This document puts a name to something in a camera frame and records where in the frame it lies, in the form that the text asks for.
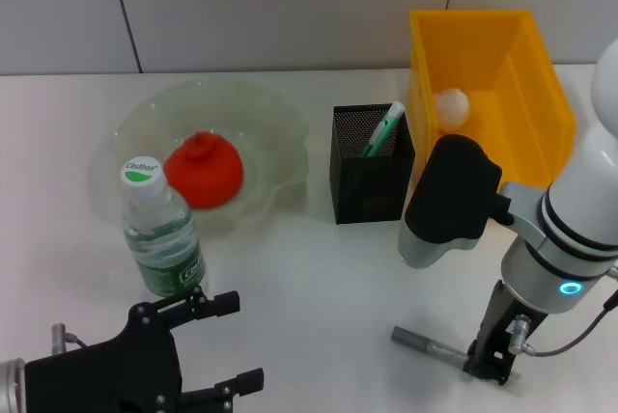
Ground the right gripper connector cable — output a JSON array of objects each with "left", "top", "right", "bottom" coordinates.
[{"left": 509, "top": 265, "right": 618, "bottom": 359}]

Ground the red-orange toy fruit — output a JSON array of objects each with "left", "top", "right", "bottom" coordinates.
[{"left": 162, "top": 131, "right": 244, "bottom": 210}]

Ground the grey marker pen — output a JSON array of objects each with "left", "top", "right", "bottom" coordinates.
[{"left": 391, "top": 326, "right": 472, "bottom": 362}]

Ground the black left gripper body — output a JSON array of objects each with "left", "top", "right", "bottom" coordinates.
[{"left": 23, "top": 301, "right": 183, "bottom": 413}]

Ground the yellow plastic bin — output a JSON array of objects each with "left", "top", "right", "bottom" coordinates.
[{"left": 407, "top": 9, "right": 577, "bottom": 192}]

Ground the white paper ball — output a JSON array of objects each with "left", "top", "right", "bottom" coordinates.
[{"left": 433, "top": 88, "right": 470, "bottom": 133}]

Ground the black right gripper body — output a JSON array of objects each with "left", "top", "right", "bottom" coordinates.
[{"left": 474, "top": 279, "right": 550, "bottom": 367}]

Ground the wavy green glass fruit plate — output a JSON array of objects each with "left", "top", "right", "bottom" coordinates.
[{"left": 111, "top": 78, "right": 310, "bottom": 235}]

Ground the gripper connector cable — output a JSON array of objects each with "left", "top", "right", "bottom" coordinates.
[
  {"left": 509, "top": 265, "right": 618, "bottom": 359},
  {"left": 50, "top": 322, "right": 89, "bottom": 352}
]

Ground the black mesh pen holder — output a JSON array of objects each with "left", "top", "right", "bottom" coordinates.
[{"left": 329, "top": 102, "right": 417, "bottom": 226}]

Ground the left gripper connector cable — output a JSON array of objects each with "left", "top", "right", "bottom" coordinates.
[{"left": 50, "top": 322, "right": 89, "bottom": 352}]

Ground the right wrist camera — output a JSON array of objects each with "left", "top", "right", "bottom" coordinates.
[{"left": 397, "top": 134, "right": 514, "bottom": 270}]

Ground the clear bottle with green label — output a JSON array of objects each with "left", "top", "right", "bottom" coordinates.
[{"left": 120, "top": 157, "right": 209, "bottom": 298}]

